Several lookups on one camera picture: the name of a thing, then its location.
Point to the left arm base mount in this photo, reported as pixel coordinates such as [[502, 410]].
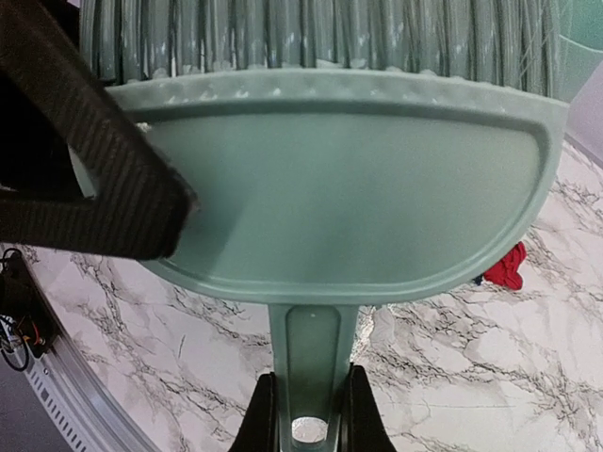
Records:
[[28, 328]]

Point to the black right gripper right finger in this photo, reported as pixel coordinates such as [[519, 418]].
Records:
[[362, 425]]

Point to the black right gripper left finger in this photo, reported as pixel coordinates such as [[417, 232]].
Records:
[[259, 430]]

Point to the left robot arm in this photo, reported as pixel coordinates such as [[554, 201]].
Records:
[[141, 206]]

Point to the light green hand brush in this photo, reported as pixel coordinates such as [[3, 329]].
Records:
[[344, 154]]

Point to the green plastic waste bin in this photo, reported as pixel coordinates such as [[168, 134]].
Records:
[[581, 44]]

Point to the red paper scrap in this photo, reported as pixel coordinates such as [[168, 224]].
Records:
[[505, 272]]

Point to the aluminium front frame rail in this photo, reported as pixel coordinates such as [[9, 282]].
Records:
[[84, 413]]

